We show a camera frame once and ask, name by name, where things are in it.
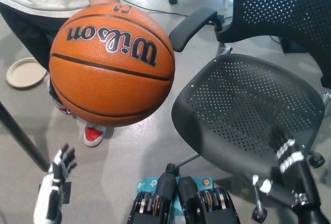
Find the black torn plastic scrap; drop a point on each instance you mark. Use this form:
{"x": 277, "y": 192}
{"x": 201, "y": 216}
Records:
{"x": 66, "y": 193}

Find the orange Wilson basketball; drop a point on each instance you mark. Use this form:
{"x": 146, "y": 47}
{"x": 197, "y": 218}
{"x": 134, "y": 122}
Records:
{"x": 108, "y": 79}

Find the black table leg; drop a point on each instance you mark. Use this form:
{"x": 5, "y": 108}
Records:
{"x": 20, "y": 133}

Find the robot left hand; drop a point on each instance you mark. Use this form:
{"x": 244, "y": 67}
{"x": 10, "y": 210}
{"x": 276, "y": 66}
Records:
{"x": 47, "y": 198}

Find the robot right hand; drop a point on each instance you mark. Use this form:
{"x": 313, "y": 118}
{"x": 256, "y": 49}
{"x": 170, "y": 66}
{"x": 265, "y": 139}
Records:
{"x": 297, "y": 172}

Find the teal TP-Link box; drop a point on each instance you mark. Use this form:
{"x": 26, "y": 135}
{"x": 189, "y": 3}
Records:
{"x": 147, "y": 186}

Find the black perforated office chair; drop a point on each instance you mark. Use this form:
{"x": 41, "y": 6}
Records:
{"x": 245, "y": 99}

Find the red and white sneaker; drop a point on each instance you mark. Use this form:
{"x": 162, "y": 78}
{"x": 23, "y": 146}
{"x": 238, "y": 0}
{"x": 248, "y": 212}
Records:
{"x": 93, "y": 136}
{"x": 60, "y": 105}

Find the beige round plate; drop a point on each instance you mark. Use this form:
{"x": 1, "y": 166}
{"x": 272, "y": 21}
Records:
{"x": 24, "y": 72}

